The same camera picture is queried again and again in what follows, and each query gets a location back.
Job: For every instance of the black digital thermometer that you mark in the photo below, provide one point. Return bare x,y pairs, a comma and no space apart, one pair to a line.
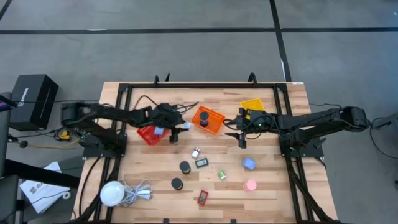
202,162

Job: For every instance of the black hourglass with yellow sand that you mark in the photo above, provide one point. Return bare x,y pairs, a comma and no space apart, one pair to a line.
184,166

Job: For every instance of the white and blue wall charger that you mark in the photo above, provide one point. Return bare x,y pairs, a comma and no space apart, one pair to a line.
188,125

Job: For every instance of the black metal stand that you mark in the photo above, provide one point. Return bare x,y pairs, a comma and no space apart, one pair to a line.
40,174

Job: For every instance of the yellow connector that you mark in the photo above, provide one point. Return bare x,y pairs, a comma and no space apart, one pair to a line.
64,135

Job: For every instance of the red digital thermometer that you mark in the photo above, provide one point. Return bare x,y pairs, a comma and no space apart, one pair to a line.
202,197

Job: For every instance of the black table clamp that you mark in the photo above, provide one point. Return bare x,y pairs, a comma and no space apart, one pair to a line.
166,221
167,77
252,78
156,80
233,221

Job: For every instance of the white dome lamp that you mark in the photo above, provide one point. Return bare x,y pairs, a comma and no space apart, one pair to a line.
112,193

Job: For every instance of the black table frame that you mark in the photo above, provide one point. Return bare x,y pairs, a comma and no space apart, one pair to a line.
202,85

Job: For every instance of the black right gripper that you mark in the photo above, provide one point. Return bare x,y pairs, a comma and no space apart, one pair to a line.
255,119

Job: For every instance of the black hourglass with blue sand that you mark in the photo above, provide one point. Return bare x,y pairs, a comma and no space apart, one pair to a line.
204,116

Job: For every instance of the orange plastic basket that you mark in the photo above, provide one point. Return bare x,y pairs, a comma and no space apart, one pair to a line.
214,123

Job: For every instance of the black capped hourglass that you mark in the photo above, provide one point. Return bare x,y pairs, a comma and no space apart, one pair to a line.
176,183

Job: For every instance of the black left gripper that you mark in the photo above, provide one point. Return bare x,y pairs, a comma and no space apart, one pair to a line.
166,116

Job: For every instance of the white label sticker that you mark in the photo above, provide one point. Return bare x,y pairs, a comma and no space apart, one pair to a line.
298,83

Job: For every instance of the pink hourglass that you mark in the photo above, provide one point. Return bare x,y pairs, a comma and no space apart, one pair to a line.
250,185

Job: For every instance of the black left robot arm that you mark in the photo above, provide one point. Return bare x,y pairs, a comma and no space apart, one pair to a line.
118,113

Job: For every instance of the red plastic basket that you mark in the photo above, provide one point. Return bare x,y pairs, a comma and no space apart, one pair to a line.
149,137

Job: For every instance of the yellow plastic basket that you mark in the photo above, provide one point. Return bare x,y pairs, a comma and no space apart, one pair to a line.
252,104

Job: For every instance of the white paper bag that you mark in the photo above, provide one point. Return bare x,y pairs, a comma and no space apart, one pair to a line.
40,193

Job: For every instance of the black round knob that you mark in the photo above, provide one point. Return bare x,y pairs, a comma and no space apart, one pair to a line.
23,144

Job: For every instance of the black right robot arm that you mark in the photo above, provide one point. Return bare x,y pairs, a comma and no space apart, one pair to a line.
311,119

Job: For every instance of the green wall charger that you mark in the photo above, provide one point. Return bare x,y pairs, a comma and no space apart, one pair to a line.
221,175

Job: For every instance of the black cardboard box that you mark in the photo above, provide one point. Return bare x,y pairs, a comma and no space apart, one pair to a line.
32,102

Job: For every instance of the light blue cube charger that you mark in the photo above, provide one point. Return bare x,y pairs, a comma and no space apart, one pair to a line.
249,163

